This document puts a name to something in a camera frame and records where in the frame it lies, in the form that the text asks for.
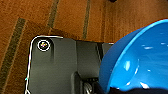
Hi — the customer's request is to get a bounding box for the dark robot base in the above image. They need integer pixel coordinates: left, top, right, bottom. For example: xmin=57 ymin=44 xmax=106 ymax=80
xmin=24 ymin=34 xmax=116 ymax=94

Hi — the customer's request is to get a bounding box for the blue bowl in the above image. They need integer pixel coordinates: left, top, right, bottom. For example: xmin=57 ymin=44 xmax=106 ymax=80
xmin=99 ymin=18 xmax=168 ymax=94

